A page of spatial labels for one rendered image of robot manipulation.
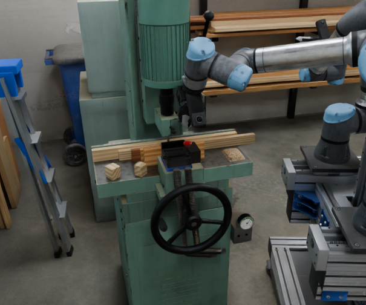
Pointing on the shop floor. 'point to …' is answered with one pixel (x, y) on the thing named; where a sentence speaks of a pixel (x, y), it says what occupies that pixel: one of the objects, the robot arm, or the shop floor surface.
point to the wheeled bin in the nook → (75, 49)
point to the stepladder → (29, 146)
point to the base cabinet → (172, 264)
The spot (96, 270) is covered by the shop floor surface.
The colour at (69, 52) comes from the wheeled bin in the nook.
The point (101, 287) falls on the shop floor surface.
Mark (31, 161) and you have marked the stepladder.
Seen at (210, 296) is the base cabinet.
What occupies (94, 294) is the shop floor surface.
